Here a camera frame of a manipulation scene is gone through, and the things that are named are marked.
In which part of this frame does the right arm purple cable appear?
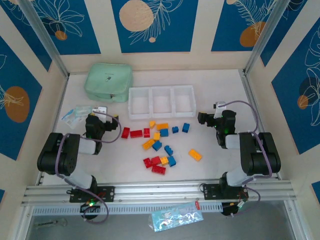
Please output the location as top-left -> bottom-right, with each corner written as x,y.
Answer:
223,99 -> 273,218

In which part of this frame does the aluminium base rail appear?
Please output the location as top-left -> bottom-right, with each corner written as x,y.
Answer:
21,178 -> 298,208

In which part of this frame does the mint green zipper pouch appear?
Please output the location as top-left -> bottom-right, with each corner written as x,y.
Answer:
83,62 -> 134,103

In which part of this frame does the grey slotted cable duct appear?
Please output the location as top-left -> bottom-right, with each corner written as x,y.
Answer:
32,202 -> 223,216

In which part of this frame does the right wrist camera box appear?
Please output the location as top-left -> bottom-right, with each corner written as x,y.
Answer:
213,101 -> 227,118

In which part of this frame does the blue white plastic packet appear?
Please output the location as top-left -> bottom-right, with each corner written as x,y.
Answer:
61,108 -> 85,130

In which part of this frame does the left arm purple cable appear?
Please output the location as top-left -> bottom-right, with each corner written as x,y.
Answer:
55,111 -> 121,223

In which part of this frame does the aluminium frame post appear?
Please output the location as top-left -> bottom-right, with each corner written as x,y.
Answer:
244,0 -> 291,76
19,0 -> 70,79

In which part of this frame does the aluminium side rail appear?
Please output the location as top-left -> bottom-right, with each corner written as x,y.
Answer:
36,74 -> 70,186
238,69 -> 281,180

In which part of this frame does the shiny sticker packet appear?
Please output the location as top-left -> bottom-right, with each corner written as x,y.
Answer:
148,202 -> 205,233

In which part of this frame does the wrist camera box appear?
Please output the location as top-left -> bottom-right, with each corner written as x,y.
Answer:
91,106 -> 109,116
213,101 -> 227,118

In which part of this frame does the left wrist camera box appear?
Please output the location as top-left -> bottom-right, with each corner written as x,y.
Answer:
91,106 -> 109,116

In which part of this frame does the white plastic bin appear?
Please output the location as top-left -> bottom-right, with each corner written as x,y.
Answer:
150,86 -> 175,120
172,84 -> 196,118
128,86 -> 153,121

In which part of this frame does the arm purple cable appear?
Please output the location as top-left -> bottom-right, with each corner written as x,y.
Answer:
55,111 -> 121,223
223,99 -> 273,218

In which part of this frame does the clear plastic packet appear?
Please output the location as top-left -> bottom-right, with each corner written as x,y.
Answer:
73,104 -> 97,118

